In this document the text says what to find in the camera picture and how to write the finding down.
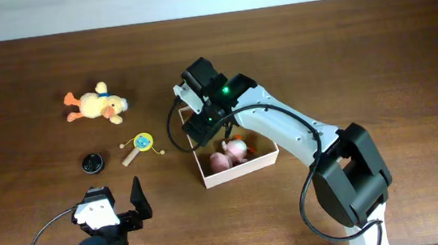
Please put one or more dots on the black round cap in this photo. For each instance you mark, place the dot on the black round cap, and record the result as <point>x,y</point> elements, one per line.
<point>93,164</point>

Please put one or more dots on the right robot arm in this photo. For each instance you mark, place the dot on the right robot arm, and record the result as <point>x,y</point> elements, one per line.
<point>345,167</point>

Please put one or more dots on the yellow rattle drum toy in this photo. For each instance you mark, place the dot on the yellow rattle drum toy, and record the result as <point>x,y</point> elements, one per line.
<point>139,143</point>

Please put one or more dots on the white cardboard box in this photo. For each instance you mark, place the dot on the white cardboard box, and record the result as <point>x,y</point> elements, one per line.
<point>265,155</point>

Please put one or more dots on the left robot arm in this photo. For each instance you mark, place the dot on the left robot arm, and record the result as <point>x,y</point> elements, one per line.
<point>118,238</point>

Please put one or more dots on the yellow plush duck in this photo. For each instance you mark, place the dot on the yellow plush duck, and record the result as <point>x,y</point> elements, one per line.
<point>97,104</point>

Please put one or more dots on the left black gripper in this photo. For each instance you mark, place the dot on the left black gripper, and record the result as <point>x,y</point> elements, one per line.
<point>134,220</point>

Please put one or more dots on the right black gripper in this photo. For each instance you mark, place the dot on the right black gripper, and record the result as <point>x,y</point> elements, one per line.
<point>203,128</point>

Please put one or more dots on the pink pig toy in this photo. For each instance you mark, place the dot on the pink pig toy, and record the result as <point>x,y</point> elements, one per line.
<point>234,152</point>

